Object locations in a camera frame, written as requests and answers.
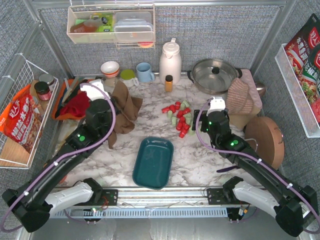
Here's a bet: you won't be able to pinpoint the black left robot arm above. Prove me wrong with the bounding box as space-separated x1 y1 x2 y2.
2 97 117 233

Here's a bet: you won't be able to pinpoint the red cloth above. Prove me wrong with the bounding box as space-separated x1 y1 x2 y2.
57 91 91 120

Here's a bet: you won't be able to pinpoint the white wire basket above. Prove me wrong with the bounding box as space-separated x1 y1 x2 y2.
0 53 60 169

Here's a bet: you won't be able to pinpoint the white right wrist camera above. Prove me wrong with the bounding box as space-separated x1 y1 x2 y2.
207 96 226 115

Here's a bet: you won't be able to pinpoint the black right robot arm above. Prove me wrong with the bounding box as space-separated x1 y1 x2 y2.
192 109 320 237

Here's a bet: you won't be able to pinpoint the pink striped towel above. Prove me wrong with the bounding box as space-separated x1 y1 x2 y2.
226 78 254 115

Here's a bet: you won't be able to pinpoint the brown cloth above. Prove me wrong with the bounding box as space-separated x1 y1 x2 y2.
107 80 143 149

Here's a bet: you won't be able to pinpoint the green lid cup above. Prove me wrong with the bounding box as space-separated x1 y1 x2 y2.
120 69 139 88

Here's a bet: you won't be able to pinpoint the round wooden board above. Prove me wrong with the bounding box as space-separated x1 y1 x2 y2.
244 116 285 170

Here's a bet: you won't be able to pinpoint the red seasoning packet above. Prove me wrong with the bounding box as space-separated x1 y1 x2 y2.
284 13 320 123

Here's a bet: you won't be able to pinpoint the green capsule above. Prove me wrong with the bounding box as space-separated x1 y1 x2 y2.
167 110 173 119
182 100 190 108
171 116 177 126

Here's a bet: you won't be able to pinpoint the red snack bag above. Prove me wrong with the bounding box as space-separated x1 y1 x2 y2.
0 84 42 153

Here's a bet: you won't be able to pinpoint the white thermos jug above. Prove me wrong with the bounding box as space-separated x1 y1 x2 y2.
159 37 182 85

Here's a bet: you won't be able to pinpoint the red lid jar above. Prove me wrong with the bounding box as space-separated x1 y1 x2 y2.
34 81 52 101

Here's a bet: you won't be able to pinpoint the white orange bowl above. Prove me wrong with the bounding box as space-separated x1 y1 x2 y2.
100 61 120 78

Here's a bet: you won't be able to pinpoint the pepper grinder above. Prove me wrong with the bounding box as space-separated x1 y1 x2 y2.
104 77 119 88

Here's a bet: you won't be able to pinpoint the clear plastic containers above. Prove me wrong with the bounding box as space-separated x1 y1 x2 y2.
113 11 154 43

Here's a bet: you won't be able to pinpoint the purple handled knife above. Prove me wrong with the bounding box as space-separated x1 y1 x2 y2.
216 165 238 173

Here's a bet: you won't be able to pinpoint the silver lid jar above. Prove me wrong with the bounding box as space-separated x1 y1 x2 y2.
39 73 55 86

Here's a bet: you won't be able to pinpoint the cream wall basket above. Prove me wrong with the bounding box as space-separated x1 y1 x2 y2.
66 4 156 48

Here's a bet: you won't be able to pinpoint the white mesh wall basket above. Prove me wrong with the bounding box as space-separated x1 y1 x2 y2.
274 43 320 139

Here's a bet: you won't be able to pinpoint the steel pot with lid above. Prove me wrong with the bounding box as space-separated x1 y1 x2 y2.
187 58 243 95

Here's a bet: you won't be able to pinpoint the orange tray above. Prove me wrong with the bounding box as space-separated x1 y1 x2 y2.
51 78 93 121

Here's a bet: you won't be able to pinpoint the orange spice bottle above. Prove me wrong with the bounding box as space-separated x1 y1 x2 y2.
164 75 173 92

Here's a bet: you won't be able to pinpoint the blue mug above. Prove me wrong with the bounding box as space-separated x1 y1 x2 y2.
136 62 155 83

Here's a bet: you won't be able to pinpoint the pink egg tray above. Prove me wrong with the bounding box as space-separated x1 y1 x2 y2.
240 69 263 109

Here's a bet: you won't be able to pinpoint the teal storage basket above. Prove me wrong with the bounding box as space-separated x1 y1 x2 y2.
132 136 174 190

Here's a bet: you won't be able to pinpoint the brown cardboard sheet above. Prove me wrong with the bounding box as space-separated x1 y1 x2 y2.
229 106 261 130

